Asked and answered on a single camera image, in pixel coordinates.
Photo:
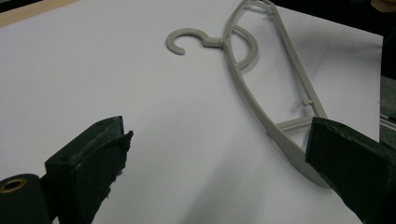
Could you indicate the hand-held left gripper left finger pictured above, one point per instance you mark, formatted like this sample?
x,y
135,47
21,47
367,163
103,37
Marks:
x,y
90,174

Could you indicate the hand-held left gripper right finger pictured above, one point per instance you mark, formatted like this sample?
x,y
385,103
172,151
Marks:
x,y
351,161

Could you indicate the grey plastic clothes hanger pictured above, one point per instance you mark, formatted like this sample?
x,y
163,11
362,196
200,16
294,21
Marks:
x,y
249,93

